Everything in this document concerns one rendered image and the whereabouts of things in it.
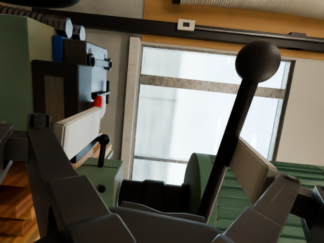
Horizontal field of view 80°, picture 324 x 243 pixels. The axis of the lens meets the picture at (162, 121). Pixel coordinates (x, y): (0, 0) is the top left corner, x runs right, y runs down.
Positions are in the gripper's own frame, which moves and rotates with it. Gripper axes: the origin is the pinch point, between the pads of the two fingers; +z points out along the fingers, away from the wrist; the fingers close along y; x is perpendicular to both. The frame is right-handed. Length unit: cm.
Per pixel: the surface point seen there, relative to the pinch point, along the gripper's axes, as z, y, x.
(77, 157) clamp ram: 5.9, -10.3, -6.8
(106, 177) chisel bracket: 10.8, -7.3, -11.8
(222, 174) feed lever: -0.6, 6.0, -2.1
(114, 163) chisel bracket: 15.6, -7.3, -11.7
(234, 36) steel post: 147, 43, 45
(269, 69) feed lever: -1.5, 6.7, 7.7
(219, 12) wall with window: 156, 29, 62
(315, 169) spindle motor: 14.9, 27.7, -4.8
